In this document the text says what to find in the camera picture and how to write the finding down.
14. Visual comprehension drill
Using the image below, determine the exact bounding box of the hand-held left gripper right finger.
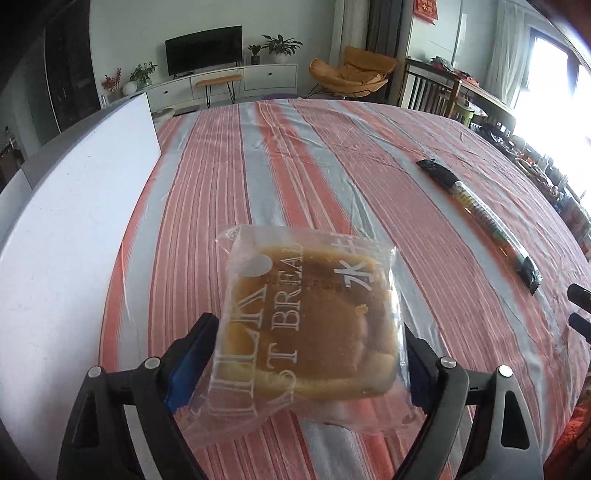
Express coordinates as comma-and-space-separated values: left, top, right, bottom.
392, 325, 546, 480

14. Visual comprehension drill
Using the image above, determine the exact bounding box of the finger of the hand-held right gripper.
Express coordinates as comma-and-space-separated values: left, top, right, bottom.
567, 283, 591, 308
568, 312, 591, 344

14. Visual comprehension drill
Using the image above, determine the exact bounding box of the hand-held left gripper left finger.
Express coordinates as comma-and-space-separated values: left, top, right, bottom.
58, 313, 220, 480

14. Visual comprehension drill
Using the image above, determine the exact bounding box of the bread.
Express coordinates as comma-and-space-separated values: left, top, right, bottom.
178, 224, 411, 455

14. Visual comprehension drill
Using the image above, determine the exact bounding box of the long black snack stick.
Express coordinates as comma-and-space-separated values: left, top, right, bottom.
416, 158, 542, 294

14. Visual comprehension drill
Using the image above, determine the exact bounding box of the cluttered pile of household goods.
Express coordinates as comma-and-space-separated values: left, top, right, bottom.
475, 120, 591, 259

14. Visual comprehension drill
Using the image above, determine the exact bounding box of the orange fluffy cloth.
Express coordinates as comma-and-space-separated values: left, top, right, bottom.
542, 401, 591, 480

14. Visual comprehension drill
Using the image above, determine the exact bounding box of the white board panel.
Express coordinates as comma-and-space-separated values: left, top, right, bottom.
0, 92, 162, 462

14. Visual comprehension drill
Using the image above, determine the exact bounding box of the wooden side desk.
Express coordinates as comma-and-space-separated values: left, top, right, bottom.
457, 76, 518, 134

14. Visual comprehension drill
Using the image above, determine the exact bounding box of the window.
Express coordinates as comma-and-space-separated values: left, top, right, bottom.
512, 25, 591, 139

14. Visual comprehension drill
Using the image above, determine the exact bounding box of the striped orange grey tablecloth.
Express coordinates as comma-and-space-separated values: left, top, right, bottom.
98, 99, 591, 480

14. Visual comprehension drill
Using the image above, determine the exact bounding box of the wooden slatted chair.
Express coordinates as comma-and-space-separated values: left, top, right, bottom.
404, 58, 462, 116

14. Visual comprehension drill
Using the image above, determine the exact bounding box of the white sheer curtain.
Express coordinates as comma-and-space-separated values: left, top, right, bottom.
485, 0, 532, 97

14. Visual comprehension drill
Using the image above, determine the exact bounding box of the wooden stool with metal legs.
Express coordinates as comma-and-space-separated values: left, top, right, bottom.
195, 75, 243, 108

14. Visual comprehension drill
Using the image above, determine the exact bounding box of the red flower plant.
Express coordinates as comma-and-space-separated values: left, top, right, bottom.
102, 68, 122, 103

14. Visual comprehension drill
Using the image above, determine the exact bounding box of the green plant in white vase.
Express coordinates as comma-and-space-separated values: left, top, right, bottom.
124, 61, 158, 93

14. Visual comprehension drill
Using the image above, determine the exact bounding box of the white television cabinet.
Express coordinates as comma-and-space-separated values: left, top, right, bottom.
117, 64, 298, 114

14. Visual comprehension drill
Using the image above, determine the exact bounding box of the orange lounge chair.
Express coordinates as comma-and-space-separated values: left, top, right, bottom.
308, 46, 399, 100

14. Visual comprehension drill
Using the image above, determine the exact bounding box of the dark display cabinet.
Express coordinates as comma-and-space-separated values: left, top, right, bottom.
44, 18, 105, 134

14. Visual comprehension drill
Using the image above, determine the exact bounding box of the black flat television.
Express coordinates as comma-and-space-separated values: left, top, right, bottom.
165, 25, 243, 77

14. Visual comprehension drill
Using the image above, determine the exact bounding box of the dark grey curtain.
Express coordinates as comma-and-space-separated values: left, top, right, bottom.
367, 0, 404, 61

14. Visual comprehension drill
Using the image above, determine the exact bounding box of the large leafy potted plant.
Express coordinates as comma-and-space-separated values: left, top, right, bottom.
261, 34, 303, 64

